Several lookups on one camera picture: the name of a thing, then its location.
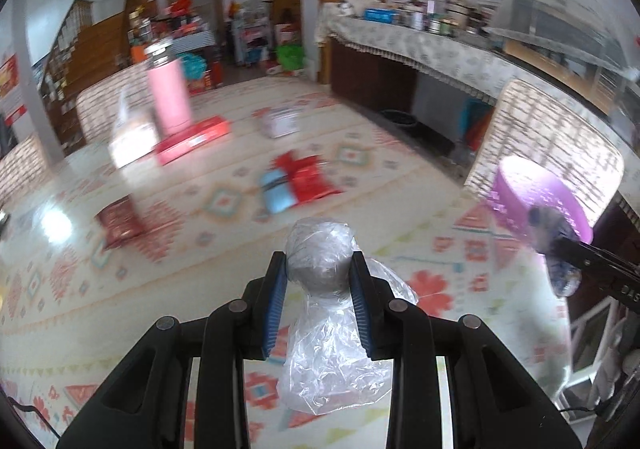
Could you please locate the red flat box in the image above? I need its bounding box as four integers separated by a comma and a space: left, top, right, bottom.
154, 115, 233, 166

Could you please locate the blue checkered cloth table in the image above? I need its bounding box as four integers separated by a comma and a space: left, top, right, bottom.
165, 31, 216, 54

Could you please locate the mesh food cover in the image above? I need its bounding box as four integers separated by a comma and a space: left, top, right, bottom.
487, 0, 631, 80

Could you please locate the purple plastic basket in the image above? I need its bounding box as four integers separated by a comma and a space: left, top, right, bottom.
489, 156, 596, 250

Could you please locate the dark wooden sideboard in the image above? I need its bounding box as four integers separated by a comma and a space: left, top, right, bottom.
330, 39, 418, 117

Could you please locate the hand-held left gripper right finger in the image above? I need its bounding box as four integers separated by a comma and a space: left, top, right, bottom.
350, 251, 583, 449

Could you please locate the beige tissue box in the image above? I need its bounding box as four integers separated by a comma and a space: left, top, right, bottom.
107, 84, 158, 170

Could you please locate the wooden staircase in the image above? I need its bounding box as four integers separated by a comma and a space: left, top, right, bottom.
32, 0, 191, 140

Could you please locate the pink thermos bottle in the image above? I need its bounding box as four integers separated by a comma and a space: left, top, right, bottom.
145, 41, 193, 137

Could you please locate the red foil packet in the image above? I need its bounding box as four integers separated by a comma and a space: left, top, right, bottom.
95, 196, 148, 250

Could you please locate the white storage rack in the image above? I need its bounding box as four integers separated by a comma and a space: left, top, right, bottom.
232, 11, 273, 67

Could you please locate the light blue packet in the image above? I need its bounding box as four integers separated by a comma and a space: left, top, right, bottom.
257, 168, 298, 214

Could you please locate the teal plastic object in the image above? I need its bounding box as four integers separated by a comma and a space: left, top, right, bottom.
460, 99, 493, 150

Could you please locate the red snack packet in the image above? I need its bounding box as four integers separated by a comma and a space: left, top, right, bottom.
272, 154, 343, 204

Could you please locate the green plastic bag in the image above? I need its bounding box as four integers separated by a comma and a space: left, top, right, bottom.
276, 44, 305, 70

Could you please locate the dark plastic bucket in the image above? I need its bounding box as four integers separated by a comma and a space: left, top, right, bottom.
380, 109, 418, 130

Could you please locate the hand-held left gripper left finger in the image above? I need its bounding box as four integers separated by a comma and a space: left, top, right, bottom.
55, 251, 289, 449

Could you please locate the teal plastic bag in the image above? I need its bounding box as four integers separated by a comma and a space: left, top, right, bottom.
175, 54, 208, 80

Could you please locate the black cable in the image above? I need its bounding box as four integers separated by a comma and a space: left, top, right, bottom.
7, 396, 56, 435

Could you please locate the leaf print tasselled cloth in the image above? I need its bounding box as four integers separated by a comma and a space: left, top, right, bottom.
317, 4, 640, 164

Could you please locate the clear plastic bag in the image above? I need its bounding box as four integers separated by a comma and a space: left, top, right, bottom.
277, 216, 421, 415

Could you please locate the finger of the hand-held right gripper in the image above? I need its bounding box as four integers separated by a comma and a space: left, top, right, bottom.
575, 265, 640, 315
549, 237, 640, 279

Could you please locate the red wall calendar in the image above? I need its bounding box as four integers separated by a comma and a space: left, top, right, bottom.
0, 54, 28, 122

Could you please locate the small white labelled box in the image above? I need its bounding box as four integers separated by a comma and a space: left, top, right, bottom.
257, 106, 303, 138

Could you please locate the patterned tablecloth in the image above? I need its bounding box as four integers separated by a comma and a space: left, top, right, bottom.
0, 76, 571, 449

